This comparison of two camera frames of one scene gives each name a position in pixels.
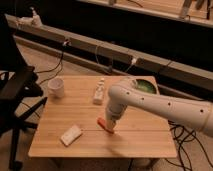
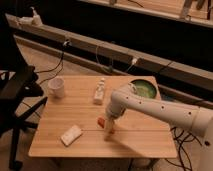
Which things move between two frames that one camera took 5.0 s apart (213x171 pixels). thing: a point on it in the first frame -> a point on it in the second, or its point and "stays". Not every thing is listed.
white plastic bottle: x=99 y=96 stays
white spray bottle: x=36 y=20 stays
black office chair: x=20 y=92 stays
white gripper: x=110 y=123 -> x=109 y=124
